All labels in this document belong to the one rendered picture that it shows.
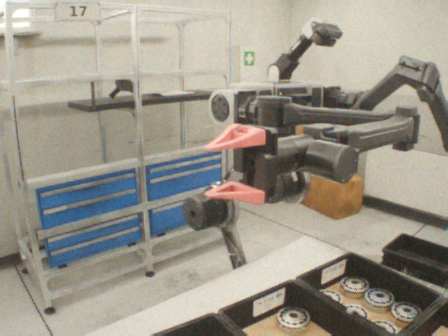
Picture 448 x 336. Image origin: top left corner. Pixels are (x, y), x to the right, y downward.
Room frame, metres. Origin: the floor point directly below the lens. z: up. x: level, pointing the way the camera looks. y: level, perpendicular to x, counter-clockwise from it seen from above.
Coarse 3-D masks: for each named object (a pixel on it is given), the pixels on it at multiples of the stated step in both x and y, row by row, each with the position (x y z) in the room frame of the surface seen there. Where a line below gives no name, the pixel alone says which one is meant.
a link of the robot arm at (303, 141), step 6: (294, 138) 0.57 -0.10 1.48; (300, 138) 0.58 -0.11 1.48; (306, 138) 0.59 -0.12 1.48; (312, 138) 0.59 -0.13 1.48; (300, 144) 0.56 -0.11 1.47; (306, 144) 0.57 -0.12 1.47; (300, 150) 0.56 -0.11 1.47; (306, 150) 0.56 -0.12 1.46; (300, 156) 0.55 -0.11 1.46; (300, 162) 0.55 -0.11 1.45; (300, 168) 0.57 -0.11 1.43
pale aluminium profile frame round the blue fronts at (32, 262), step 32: (96, 32) 3.00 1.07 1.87; (96, 64) 3.02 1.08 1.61; (0, 96) 2.47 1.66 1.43; (0, 128) 2.46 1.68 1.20; (224, 160) 3.08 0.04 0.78; (192, 192) 2.79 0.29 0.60; (32, 224) 1.98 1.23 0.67; (64, 224) 2.11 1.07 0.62; (32, 256) 2.21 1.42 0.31; (96, 256) 2.27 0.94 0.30; (160, 256) 2.59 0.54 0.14; (64, 288) 2.08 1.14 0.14
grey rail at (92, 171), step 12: (144, 156) 2.64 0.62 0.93; (156, 156) 2.63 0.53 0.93; (168, 156) 2.67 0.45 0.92; (180, 156) 2.74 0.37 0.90; (192, 156) 2.82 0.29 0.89; (84, 168) 2.31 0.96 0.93; (96, 168) 2.32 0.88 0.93; (108, 168) 2.35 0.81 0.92; (120, 168) 2.41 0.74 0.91; (36, 180) 2.05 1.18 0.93; (48, 180) 2.08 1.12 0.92; (60, 180) 2.13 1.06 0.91; (72, 180) 2.18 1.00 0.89
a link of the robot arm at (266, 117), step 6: (258, 108) 1.06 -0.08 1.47; (264, 108) 1.04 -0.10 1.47; (270, 108) 1.04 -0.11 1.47; (276, 108) 1.04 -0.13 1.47; (282, 108) 1.06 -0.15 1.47; (258, 114) 1.06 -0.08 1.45; (264, 114) 1.04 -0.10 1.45; (270, 114) 1.04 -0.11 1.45; (276, 114) 1.04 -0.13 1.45; (282, 114) 1.06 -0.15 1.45; (258, 120) 1.05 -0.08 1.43; (264, 120) 1.04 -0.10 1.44; (270, 120) 1.04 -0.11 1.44; (276, 120) 1.04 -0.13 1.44; (282, 120) 1.06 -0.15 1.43; (264, 126) 1.04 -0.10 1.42; (270, 126) 1.04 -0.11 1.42; (276, 126) 1.04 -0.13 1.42; (282, 126) 1.06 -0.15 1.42
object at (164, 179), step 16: (176, 160) 2.74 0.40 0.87; (192, 160) 2.84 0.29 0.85; (208, 160) 2.94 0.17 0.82; (160, 176) 2.65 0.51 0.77; (176, 176) 2.73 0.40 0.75; (192, 176) 2.84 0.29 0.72; (208, 176) 2.95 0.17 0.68; (160, 192) 2.64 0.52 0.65; (176, 192) 2.74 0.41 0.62; (160, 208) 2.62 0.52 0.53; (176, 208) 2.73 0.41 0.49; (160, 224) 2.63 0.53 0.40; (176, 224) 2.72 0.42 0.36
